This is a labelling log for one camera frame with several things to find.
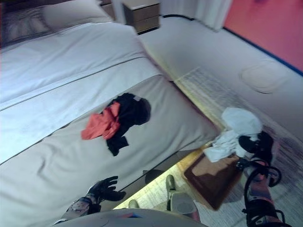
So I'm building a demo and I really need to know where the bed with grey cover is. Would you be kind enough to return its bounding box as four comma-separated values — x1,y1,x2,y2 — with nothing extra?
0,75,220,227

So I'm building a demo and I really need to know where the brown tufted headboard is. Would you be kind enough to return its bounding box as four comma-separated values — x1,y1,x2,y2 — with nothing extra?
99,0,117,21

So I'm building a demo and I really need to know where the white duvet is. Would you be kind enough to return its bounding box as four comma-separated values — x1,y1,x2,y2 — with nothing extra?
0,22,147,106

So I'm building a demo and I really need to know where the brown wooden nightstand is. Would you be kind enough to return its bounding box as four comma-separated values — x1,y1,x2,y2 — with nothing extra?
122,0,161,35

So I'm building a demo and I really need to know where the grey striped rug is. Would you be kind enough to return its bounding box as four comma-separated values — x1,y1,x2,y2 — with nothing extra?
132,67,303,227

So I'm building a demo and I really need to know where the patterned decorative pillow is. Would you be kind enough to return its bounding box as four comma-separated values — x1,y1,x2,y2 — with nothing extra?
0,11,50,45

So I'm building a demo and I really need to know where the plain beige pillow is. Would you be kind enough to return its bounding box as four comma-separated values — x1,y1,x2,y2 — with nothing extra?
41,0,112,26

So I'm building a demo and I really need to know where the white oval floor mat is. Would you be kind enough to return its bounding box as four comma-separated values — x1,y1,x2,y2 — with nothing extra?
239,59,288,95

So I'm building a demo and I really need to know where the red garment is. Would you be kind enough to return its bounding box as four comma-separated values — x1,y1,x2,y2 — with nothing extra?
81,103,123,140

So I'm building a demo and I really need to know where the dark baseboard strip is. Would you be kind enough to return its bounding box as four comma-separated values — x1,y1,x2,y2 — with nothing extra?
223,26,303,77

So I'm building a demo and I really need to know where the white textured bed sheet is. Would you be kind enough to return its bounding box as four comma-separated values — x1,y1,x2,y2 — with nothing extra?
0,56,164,164

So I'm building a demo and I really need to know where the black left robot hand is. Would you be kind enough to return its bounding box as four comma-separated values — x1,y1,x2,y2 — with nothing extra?
86,175,127,206

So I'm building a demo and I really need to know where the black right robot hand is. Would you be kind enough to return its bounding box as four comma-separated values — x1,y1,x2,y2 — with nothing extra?
236,131,275,164

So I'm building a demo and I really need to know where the white garment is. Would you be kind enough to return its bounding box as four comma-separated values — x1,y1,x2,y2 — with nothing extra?
203,106,263,164

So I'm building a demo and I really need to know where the black garment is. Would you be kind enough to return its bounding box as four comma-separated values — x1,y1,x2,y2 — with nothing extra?
104,92,152,157

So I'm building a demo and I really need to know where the white curtain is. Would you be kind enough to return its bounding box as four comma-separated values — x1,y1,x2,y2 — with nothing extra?
194,0,234,31

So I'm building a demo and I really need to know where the brown wicker laundry basket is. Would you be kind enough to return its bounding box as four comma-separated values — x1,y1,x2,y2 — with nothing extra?
183,141,244,211

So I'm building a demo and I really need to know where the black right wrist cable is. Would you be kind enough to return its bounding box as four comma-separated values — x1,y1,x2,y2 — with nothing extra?
245,160,283,189

